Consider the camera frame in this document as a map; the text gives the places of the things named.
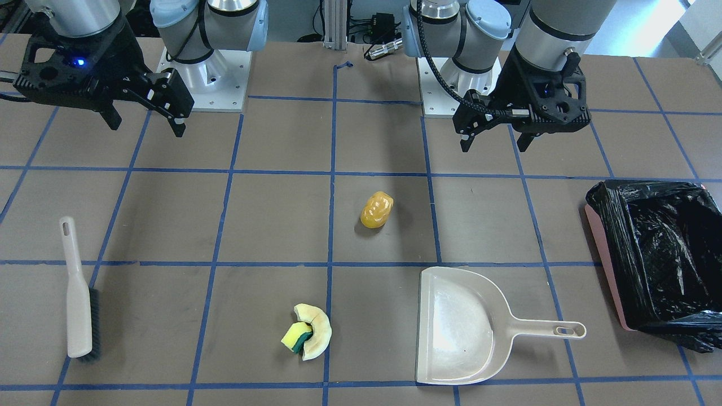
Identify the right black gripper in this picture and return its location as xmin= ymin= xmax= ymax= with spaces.
xmin=12 ymin=16 xmax=194 ymax=138

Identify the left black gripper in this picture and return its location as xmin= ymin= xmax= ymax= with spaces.
xmin=453 ymin=46 xmax=592 ymax=153

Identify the beige plastic dustpan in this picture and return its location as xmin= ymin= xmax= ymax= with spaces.
xmin=415 ymin=266 xmax=587 ymax=386

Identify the beige hand brush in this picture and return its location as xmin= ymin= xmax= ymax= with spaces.
xmin=59 ymin=216 xmax=101 ymax=363

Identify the bin with black bag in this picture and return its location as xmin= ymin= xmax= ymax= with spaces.
xmin=585 ymin=179 xmax=721 ymax=353

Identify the yellow crumpled bread toy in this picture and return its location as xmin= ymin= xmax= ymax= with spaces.
xmin=359 ymin=191 xmax=394 ymax=229

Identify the yellow green sponge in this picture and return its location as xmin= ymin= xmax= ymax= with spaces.
xmin=281 ymin=321 xmax=314 ymax=353

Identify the beige curved peel piece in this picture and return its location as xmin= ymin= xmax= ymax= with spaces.
xmin=293 ymin=303 xmax=332 ymax=361

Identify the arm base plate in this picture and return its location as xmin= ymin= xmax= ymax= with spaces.
xmin=417 ymin=58 xmax=502 ymax=118
xmin=156 ymin=48 xmax=254 ymax=113

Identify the aluminium frame post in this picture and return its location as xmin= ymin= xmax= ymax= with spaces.
xmin=322 ymin=0 xmax=349 ymax=51

